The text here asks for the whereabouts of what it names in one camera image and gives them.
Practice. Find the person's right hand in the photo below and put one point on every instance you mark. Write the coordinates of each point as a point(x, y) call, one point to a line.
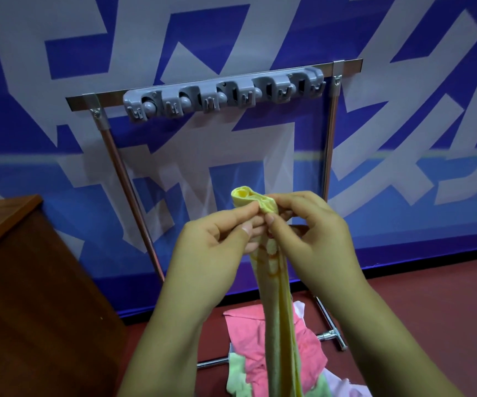
point(317, 248)

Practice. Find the person's left hand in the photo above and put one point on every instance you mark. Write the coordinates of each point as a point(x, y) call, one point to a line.
point(209, 260)

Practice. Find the yellow striped towel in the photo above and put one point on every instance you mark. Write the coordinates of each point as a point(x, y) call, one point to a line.
point(277, 326)

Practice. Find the light green towel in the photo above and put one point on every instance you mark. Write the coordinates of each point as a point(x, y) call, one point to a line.
point(235, 378)

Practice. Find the white pink patterned towel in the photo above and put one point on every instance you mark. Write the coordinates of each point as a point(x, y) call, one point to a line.
point(341, 388)

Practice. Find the metal rack frame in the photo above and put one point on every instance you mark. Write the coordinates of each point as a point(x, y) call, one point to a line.
point(82, 101)

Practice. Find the person's right forearm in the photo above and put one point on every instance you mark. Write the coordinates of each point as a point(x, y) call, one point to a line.
point(391, 355)

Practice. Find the blue white printed banner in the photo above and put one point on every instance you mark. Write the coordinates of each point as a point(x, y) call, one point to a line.
point(428, 119)

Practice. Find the brown wooden cabinet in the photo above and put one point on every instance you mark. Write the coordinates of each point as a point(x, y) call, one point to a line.
point(36, 305)

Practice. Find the grey plastic hook rail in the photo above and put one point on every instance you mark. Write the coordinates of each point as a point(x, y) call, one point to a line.
point(238, 83)

